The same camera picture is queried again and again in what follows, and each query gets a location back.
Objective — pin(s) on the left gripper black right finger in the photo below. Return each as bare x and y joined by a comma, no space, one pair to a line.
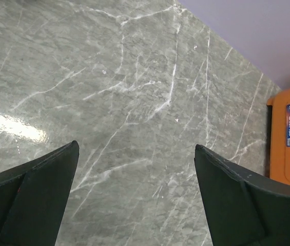
242,207

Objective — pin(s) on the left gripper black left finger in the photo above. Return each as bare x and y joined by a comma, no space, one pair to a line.
33,197

